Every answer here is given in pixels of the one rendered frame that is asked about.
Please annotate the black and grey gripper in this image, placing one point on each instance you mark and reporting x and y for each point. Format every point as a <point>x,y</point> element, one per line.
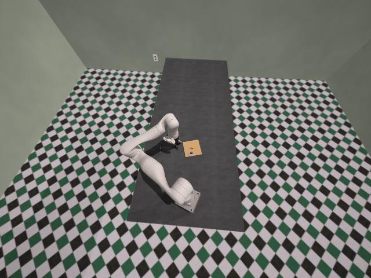
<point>177,141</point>

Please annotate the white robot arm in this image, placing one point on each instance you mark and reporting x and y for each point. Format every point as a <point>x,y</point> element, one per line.
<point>181,191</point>

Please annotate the peach flat mat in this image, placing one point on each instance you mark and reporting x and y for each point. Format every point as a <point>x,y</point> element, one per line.
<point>196,148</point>

